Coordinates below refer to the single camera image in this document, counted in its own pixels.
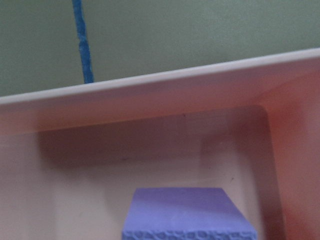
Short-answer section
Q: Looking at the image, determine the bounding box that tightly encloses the purple foam block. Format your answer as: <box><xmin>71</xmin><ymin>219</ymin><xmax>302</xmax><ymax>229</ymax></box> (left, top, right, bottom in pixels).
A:
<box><xmin>121</xmin><ymin>187</ymin><xmax>258</xmax><ymax>240</ymax></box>

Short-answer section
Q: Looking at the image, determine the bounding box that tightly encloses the pink plastic bin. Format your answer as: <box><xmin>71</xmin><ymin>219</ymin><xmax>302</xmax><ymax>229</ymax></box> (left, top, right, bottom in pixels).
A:
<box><xmin>0</xmin><ymin>48</ymin><xmax>320</xmax><ymax>240</ymax></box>

